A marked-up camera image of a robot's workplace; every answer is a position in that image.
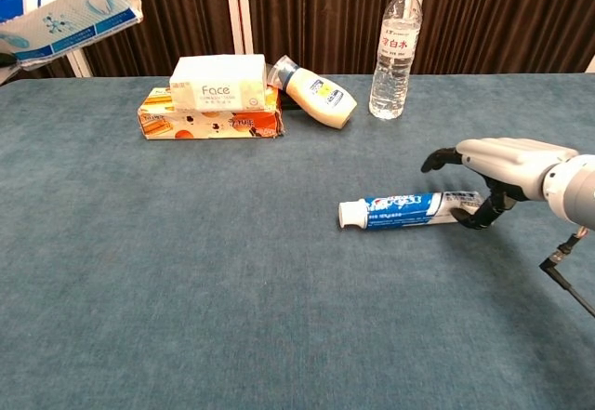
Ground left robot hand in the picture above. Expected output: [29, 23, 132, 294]
[0, 49, 22, 86]

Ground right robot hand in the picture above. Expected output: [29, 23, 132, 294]
[420, 137, 580, 231]

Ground blue white toothpaste box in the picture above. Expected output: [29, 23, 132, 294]
[0, 0, 144, 73]

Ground blue white toothpaste tube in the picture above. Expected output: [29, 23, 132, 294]
[337, 191, 484, 231]

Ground orange snack box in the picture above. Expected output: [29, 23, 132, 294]
[137, 85, 285, 141]

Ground clear plastic water bottle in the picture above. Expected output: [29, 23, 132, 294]
[368, 0, 423, 121]

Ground cream lotion bottle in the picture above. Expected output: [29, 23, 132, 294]
[268, 54, 358, 130]

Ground white Face tissue pack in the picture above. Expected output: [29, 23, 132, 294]
[168, 54, 270, 113]

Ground blue felt table cover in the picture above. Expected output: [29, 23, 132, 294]
[0, 73, 595, 410]

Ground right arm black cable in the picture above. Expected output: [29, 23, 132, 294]
[538, 226, 595, 318]

